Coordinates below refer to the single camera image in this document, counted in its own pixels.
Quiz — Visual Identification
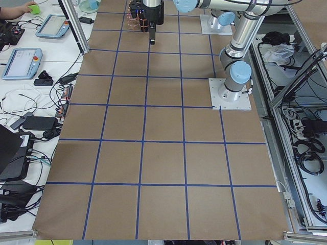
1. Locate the blue foam block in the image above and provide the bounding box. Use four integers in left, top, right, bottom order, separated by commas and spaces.
88, 0, 98, 10

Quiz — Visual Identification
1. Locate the crumpled white cloth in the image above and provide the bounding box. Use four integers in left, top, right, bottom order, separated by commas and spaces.
263, 44, 294, 65

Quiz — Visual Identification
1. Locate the dark wine bottle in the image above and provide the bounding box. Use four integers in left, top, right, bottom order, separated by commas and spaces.
156, 1, 165, 25

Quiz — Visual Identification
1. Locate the green glass bowl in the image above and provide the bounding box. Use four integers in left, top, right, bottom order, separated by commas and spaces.
79, 0, 100, 14

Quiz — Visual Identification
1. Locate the black power brick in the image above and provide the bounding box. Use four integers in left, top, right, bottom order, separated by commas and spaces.
22, 116, 58, 131

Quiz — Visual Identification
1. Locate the blue teach pendant near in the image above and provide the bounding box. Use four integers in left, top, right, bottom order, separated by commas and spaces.
2, 48, 43, 80

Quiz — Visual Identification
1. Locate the copper wire wine basket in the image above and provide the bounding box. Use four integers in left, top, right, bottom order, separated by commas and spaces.
127, 1, 144, 30

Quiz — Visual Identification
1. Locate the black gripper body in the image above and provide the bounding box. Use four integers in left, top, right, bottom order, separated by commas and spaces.
144, 6, 157, 25

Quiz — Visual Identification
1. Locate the black power adapter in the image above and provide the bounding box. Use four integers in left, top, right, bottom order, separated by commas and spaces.
79, 16, 94, 25

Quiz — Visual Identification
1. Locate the aluminium frame post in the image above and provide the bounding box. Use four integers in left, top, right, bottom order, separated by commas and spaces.
58, 0, 89, 55

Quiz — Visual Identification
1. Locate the dark bottle in basket front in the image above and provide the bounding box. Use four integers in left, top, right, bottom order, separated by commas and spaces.
138, 10, 149, 32

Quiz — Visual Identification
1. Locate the black laptop computer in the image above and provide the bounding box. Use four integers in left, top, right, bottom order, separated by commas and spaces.
1, 126, 34, 181

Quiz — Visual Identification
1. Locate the person hand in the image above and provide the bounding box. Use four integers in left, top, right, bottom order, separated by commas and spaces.
0, 1, 37, 20

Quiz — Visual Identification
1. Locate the blue teach pendant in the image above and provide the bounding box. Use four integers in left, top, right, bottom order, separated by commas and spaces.
2, 48, 43, 80
35, 14, 69, 39

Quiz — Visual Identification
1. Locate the blue teach pendant far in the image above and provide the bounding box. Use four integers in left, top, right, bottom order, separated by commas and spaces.
35, 14, 69, 39

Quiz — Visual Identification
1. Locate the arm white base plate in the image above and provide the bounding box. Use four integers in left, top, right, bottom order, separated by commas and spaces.
208, 78, 251, 111
200, 12, 235, 35

